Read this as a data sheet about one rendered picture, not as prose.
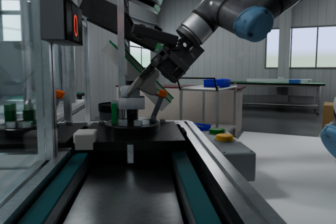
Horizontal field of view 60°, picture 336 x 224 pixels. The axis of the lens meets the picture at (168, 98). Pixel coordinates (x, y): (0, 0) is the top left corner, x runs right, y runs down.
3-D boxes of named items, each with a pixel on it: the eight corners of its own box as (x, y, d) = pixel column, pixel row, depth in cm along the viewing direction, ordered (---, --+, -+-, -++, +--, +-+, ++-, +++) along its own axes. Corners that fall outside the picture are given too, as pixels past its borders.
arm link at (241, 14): (287, -6, 61) (249, -18, 68) (246, 21, 58) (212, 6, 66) (287, 25, 66) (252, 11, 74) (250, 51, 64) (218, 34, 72)
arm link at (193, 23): (193, 9, 69) (188, 15, 77) (180, 24, 69) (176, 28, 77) (215, 32, 70) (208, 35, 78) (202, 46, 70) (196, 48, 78)
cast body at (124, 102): (144, 107, 76) (144, 80, 75) (144, 109, 72) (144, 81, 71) (112, 107, 75) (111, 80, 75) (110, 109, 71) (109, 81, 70)
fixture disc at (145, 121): (158, 124, 82) (158, 117, 81) (161, 135, 68) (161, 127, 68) (108, 125, 80) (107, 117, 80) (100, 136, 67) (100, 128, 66)
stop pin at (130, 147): (134, 161, 63) (133, 143, 62) (133, 163, 61) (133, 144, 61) (127, 161, 63) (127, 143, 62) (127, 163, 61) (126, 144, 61)
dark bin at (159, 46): (160, 51, 105) (168, 32, 104) (155, 49, 92) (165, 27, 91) (91, 19, 107) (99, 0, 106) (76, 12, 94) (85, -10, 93)
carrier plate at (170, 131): (174, 127, 87) (174, 120, 87) (186, 149, 63) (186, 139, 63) (92, 128, 85) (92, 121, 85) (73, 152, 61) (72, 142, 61)
